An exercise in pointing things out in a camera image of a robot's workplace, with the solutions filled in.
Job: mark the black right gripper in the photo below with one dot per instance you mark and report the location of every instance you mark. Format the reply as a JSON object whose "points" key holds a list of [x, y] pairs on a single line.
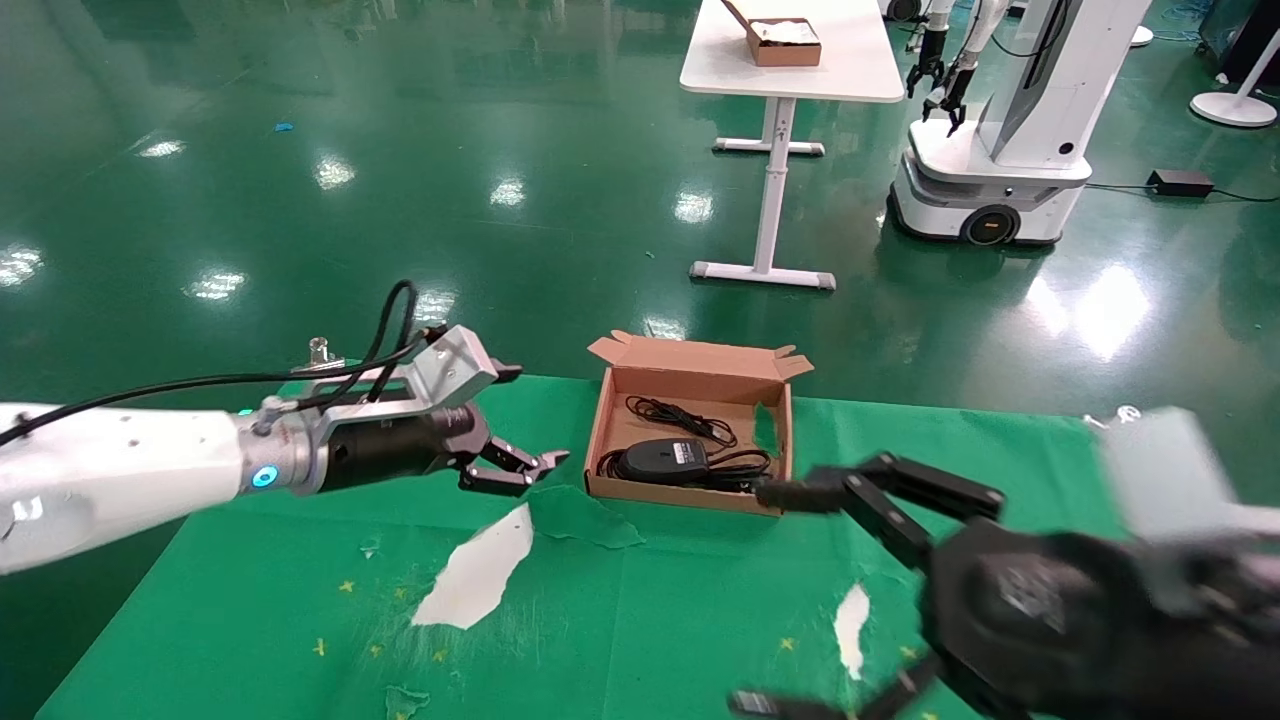
{"points": [[1080, 630]]}

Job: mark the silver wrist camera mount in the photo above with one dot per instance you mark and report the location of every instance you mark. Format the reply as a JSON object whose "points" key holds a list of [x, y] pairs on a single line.
{"points": [[1160, 470], [450, 365]]}

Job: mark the black power brick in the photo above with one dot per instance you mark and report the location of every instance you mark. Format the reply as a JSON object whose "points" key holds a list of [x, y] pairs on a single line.
{"points": [[1182, 182]]}

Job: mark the small brown cardboard box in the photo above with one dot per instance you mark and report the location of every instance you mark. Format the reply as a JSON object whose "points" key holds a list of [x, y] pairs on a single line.
{"points": [[785, 52]]}

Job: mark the white wheeled robot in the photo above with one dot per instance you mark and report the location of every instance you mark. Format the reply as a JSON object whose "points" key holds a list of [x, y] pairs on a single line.
{"points": [[1040, 100]]}

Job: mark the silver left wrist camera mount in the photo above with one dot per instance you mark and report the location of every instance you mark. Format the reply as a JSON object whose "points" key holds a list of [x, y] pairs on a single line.
{"points": [[450, 365]]}

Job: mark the white round stand base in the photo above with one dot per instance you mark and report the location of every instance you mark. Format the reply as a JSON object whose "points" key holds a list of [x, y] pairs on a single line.
{"points": [[1143, 36]]}

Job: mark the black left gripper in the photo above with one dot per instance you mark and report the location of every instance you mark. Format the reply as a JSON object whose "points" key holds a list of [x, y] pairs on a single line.
{"points": [[400, 450]]}

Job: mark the green table cloth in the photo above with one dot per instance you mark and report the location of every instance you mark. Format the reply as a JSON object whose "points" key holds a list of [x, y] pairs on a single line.
{"points": [[650, 600]]}

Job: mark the black cabinet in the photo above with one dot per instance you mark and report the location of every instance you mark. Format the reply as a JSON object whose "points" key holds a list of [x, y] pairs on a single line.
{"points": [[1250, 40]]}

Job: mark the silver metal table clamp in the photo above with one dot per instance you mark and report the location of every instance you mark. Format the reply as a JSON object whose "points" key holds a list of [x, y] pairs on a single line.
{"points": [[1112, 418], [322, 355]]}

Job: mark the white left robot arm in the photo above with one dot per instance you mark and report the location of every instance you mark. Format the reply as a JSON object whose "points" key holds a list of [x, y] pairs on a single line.
{"points": [[120, 470]]}

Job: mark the open brown cardboard box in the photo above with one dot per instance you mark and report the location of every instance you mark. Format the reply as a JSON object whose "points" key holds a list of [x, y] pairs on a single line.
{"points": [[690, 380]]}

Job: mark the white packing material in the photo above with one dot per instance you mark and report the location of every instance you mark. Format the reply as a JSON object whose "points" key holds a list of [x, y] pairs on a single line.
{"points": [[785, 30]]}

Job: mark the white height-adjustable table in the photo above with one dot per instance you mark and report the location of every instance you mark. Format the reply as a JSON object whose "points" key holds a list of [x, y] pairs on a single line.
{"points": [[800, 80]]}

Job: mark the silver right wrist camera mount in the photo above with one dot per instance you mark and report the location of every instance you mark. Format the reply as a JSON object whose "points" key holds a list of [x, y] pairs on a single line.
{"points": [[1160, 470]]}

